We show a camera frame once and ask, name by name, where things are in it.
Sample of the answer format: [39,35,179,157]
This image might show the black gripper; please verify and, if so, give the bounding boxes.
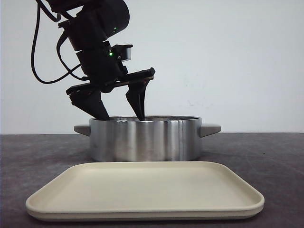
[66,41,155,121]

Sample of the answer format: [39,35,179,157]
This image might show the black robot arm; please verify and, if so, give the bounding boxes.
[48,0,155,121]

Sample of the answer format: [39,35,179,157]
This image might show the stainless steel steamer pot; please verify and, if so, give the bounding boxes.
[74,116,221,162]

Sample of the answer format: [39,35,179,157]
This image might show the cream rectangular tray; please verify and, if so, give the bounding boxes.
[26,161,265,221]

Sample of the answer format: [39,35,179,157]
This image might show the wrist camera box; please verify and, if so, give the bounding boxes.
[111,44,133,62]

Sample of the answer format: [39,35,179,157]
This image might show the black cable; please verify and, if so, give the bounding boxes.
[30,0,90,84]

